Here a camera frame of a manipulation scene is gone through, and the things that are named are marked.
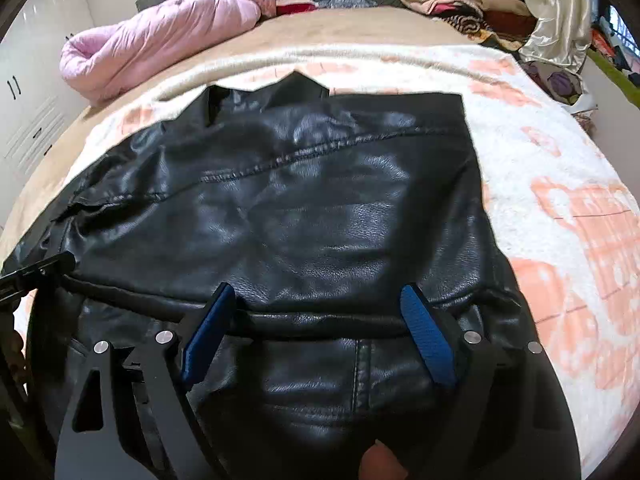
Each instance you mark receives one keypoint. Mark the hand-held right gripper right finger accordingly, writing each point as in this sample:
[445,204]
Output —
[430,335]

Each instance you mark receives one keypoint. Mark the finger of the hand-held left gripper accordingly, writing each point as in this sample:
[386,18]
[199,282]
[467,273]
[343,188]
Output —
[35,272]

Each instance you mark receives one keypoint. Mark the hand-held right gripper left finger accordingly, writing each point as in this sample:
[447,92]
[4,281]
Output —
[209,332]

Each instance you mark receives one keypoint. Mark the black leather jacket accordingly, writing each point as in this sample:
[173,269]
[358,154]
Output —
[300,210]

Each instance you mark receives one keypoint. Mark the heap of colourful clothes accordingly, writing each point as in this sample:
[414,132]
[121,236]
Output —
[607,47]

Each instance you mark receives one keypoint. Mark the person's right hand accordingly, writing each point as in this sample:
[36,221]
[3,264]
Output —
[382,462]

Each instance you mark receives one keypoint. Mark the white pink printed blanket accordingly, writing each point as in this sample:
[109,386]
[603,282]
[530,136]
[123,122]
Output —
[550,185]

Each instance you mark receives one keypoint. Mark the white wardrobe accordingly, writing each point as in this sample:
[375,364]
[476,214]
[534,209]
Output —
[35,60]

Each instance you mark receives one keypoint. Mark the pink duvet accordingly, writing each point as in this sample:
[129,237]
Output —
[150,40]

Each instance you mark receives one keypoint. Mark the purple floral cloth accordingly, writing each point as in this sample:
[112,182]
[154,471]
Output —
[555,82]

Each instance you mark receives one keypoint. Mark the green cloth strip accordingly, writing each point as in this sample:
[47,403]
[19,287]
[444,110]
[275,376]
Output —
[615,72]

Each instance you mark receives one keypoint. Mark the beige bed sheet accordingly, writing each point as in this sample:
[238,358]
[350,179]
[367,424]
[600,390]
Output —
[325,25]

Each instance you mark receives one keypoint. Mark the red cloth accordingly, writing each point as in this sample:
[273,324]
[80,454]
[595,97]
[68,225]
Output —
[295,6]

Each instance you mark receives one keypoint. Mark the blue patterned cloth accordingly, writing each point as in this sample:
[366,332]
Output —
[345,2]

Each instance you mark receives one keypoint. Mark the cream satin curtain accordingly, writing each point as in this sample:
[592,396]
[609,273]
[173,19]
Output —
[557,15]

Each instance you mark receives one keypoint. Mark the barred window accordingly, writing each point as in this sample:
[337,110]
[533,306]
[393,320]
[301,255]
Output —
[625,30]

